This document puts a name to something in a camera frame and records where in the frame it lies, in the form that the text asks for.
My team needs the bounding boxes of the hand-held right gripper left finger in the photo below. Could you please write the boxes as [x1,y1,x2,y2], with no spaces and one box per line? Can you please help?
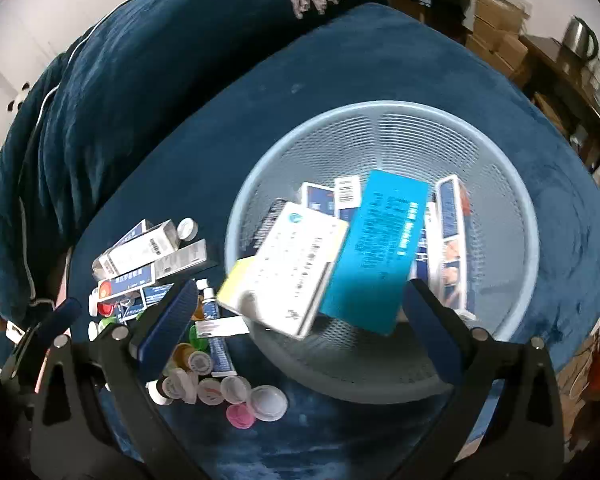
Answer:
[30,279,201,480]

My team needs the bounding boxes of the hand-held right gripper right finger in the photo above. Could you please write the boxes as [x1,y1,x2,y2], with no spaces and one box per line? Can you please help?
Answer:
[404,279,566,480]

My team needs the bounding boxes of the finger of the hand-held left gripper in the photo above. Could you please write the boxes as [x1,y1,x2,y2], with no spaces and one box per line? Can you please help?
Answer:
[0,298,82,396]

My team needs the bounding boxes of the brown pill bottle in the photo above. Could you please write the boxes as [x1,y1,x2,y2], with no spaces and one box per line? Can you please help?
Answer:
[172,342,198,368]

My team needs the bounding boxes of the white barcode medicine box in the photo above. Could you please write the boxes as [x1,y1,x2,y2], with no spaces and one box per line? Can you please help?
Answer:
[92,220,181,281]

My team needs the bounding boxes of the small white medicine box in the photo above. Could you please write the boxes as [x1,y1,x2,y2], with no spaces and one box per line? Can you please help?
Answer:
[417,202,443,286]

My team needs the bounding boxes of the long blue ointment box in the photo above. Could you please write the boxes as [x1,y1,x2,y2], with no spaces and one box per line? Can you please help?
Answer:
[434,174,477,311]

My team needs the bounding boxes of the teal medicine box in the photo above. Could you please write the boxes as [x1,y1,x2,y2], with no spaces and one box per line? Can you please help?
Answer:
[319,170,429,336]

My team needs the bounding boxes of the white and yellow medicine box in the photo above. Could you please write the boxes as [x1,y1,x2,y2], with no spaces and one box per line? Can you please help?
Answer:
[216,201,350,338]

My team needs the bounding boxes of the light blue plastic basket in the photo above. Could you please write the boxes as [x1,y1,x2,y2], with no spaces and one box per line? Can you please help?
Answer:
[225,101,539,403]

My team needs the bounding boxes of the pink bed sheet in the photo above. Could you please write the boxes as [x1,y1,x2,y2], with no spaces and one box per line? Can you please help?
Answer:
[55,250,73,311]

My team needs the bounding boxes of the blue white ointment tube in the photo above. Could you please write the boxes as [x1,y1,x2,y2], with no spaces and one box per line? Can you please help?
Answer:
[198,279,221,321]

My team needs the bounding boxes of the printed white bottle cap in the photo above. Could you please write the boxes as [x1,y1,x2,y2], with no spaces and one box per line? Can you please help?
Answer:
[187,351,213,375]

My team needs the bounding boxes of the large blue ointment tube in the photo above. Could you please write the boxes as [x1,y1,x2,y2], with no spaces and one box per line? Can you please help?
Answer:
[207,336,237,378]

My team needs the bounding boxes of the grey medicine box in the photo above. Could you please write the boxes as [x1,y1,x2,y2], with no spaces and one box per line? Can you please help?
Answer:
[155,239,208,281]

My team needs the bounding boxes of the pink bottle cap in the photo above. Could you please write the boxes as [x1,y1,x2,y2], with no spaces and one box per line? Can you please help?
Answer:
[226,404,256,429]

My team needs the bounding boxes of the large white bottle cap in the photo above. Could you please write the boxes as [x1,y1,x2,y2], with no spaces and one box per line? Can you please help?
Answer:
[248,385,287,422]

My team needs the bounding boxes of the dark blue blanket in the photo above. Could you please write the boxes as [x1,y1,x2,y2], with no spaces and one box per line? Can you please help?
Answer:
[0,0,396,331]

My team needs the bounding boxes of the dark wooden table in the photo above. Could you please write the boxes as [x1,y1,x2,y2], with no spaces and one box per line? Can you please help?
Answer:
[520,35,600,166]

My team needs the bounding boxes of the stacked cardboard boxes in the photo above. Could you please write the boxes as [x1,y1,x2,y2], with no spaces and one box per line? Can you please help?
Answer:
[467,0,531,78]

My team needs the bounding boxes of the white wardrobe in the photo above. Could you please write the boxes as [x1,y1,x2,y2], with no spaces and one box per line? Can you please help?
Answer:
[0,0,201,111]

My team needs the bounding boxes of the steel kettle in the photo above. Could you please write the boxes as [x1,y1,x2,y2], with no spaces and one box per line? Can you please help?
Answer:
[560,16,600,63]

